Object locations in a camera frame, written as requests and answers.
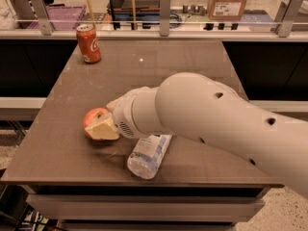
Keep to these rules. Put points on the clear plastic tea bottle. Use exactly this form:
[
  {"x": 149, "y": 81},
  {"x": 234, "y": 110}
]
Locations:
[{"x": 147, "y": 156}]

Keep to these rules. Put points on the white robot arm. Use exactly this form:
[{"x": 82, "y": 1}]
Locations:
[{"x": 197, "y": 108}]

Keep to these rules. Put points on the red apple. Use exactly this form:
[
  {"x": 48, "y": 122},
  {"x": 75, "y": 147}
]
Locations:
[{"x": 91, "y": 117}]

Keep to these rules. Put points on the glass railing with metal posts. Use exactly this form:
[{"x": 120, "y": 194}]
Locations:
[{"x": 170, "y": 19}]

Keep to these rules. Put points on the orange soda can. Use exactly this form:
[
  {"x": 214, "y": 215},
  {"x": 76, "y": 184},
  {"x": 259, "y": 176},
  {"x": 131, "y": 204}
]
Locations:
[{"x": 88, "y": 43}]

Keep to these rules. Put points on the cardboard box with label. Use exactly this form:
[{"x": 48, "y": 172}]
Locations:
[{"x": 225, "y": 9}]

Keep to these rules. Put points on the grey table drawer unit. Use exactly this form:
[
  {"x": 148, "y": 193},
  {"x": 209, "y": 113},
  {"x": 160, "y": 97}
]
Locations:
[{"x": 118, "y": 208}]

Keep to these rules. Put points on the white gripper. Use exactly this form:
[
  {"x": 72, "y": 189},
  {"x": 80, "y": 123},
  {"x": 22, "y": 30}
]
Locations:
[{"x": 122, "y": 115}]

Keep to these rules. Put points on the purple plastic crate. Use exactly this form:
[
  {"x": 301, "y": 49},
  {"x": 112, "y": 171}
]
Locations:
[{"x": 61, "y": 18}]

